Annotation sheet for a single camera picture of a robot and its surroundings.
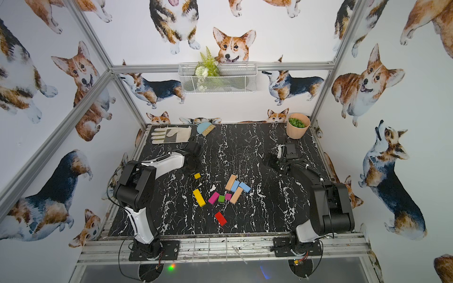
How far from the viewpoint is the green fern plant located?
2.67 ft

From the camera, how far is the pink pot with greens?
42.5 inches

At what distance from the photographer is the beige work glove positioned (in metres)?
1.15
